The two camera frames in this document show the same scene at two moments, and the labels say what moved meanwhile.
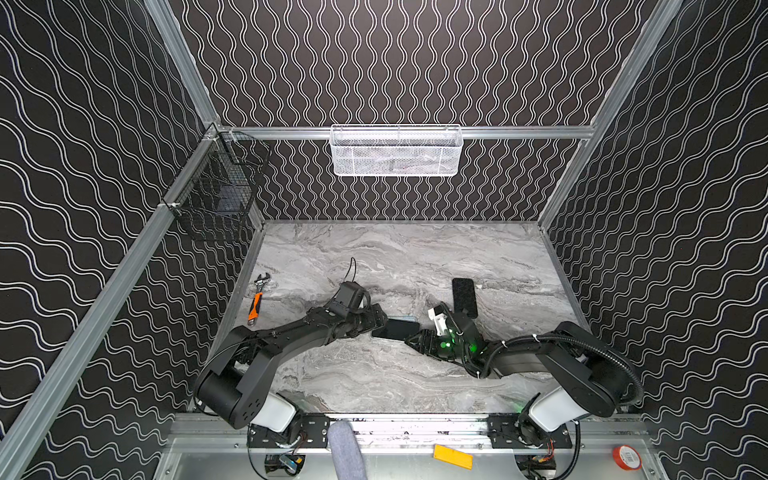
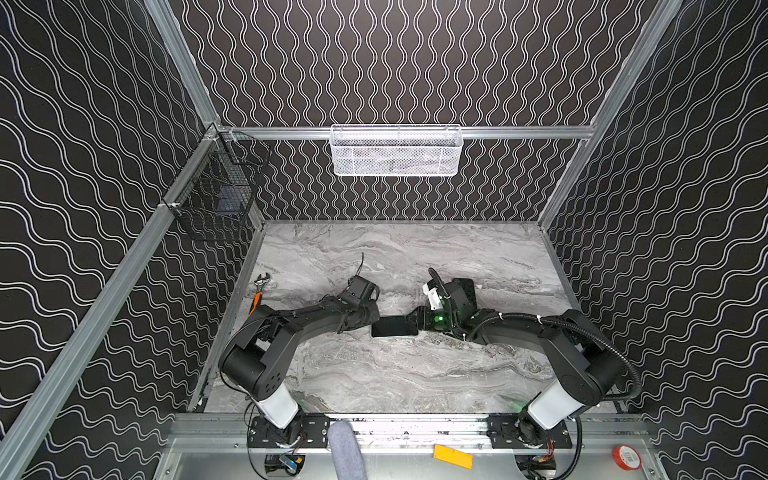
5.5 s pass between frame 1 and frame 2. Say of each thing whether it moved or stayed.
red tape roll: stayed
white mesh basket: stayed
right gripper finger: moved
